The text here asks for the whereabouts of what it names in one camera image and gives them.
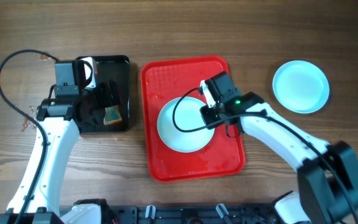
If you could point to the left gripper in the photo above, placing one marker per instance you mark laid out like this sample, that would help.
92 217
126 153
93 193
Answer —
105 100

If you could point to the orange green sponge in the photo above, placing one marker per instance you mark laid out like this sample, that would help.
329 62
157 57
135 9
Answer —
112 115

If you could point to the red serving tray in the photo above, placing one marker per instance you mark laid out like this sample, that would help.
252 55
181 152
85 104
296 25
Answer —
162 81

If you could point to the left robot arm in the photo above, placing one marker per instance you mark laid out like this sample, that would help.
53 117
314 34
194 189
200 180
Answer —
76 104

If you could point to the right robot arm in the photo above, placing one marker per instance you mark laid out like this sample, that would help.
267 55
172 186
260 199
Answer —
327 174

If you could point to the black water tray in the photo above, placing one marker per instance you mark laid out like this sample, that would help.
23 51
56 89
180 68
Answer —
110 67

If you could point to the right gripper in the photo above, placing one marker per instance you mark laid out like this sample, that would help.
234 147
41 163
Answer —
207 115

